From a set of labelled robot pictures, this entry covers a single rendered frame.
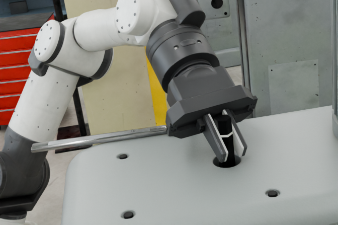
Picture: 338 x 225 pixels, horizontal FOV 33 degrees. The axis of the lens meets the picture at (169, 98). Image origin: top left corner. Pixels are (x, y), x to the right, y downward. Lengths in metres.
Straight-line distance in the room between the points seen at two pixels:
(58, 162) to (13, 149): 3.86
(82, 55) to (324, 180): 0.52
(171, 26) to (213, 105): 0.14
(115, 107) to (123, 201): 1.88
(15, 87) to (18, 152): 4.45
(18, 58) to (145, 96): 3.00
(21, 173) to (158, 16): 0.45
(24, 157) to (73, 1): 1.39
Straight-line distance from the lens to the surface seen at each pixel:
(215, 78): 0.77
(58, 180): 4.71
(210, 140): 0.74
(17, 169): 1.12
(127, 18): 0.84
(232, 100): 0.75
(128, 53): 2.49
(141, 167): 0.77
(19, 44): 5.40
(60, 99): 1.09
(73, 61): 1.05
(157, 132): 0.84
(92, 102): 2.57
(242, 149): 0.73
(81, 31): 1.01
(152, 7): 0.83
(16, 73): 5.51
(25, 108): 1.10
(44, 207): 4.42
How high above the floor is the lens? 2.27
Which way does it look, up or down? 23 degrees down
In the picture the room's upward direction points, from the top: 8 degrees counter-clockwise
